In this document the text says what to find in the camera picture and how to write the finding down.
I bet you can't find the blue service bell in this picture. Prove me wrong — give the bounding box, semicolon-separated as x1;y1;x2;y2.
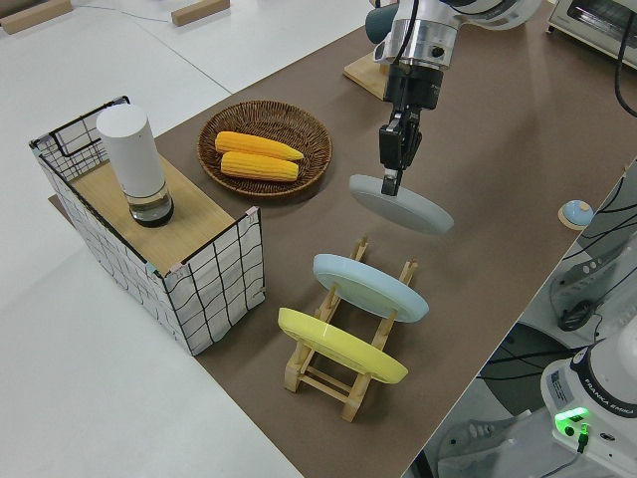
557;199;593;231

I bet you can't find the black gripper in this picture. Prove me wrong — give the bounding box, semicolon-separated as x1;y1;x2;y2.
378;63;446;197

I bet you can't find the yellow corn cob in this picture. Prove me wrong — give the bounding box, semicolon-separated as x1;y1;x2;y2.
214;130;306;162
219;151;301;183

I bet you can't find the wire basket with grid cloth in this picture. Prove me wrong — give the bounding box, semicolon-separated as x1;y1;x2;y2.
28;95;265;358

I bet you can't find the black plug lit green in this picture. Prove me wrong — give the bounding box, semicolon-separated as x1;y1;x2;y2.
574;420;593;454

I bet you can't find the round wicker basket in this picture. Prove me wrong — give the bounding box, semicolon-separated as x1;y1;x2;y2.
197;101;333;199

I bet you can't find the coiled black cable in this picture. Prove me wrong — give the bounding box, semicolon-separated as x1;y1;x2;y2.
549;278;606;333

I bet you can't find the gray ceramic plate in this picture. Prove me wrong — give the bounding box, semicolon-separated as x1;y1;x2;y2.
347;173;455;235

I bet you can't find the wooden mug stand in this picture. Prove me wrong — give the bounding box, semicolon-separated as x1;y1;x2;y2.
342;48;395;105

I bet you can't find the teal mug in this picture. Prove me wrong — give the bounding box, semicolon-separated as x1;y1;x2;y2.
365;5;399;45

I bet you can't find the wooden plate rack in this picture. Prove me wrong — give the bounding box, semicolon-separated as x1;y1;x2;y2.
283;234;419;423

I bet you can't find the yellow plate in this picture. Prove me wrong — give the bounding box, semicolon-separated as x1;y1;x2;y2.
277;307;410;385

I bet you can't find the wooden board shelf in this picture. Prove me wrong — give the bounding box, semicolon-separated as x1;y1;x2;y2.
69;158;235;265

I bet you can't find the cream toaster oven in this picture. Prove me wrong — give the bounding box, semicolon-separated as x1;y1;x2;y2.
545;0;637;57

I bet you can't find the thick black cable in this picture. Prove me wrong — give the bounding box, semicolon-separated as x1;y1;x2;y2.
613;29;637;115

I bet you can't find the brown table mat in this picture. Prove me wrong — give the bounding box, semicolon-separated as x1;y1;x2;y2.
48;0;637;478

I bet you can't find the wooden block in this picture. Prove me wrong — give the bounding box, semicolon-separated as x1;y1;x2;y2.
0;0;74;35
170;0;231;26

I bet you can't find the light blue plate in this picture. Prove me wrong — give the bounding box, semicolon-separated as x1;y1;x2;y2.
313;253;430;324

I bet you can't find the white cylinder with dark base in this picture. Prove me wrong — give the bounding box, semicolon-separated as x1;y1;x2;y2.
96;103;175;228

